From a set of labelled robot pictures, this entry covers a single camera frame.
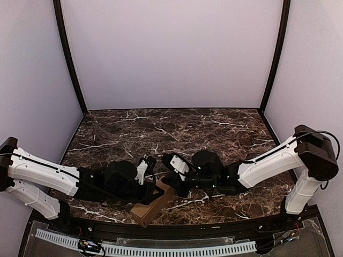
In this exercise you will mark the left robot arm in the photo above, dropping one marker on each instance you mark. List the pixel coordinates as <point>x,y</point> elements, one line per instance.
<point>22,173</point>

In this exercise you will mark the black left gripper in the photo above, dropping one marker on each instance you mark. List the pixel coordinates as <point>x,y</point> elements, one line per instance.
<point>149,187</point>

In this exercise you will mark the small circuit board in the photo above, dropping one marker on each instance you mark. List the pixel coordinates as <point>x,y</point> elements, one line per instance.
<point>88,245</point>

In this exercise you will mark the white slotted cable duct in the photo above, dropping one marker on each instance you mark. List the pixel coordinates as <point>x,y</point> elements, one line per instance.
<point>148,247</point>

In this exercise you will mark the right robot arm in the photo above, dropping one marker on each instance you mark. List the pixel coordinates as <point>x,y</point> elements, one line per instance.
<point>308,149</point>

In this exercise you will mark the black front rail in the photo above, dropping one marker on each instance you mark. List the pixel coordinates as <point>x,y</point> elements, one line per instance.
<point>259,229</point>

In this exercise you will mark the left black frame post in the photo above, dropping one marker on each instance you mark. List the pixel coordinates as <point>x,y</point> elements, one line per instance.
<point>68,56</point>

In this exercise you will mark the right black frame post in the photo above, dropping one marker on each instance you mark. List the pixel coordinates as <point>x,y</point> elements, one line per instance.
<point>277,55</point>

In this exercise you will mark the black frame post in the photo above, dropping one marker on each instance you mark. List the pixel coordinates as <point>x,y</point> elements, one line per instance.
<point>277,55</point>
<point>68,56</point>

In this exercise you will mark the brown cardboard box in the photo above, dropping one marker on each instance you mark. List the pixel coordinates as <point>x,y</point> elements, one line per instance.
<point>145,214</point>

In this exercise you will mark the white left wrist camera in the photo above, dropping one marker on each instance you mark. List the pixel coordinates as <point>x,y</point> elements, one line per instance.
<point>145,168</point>

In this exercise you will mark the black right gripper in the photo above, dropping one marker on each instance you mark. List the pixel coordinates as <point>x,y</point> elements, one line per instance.
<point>177,182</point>

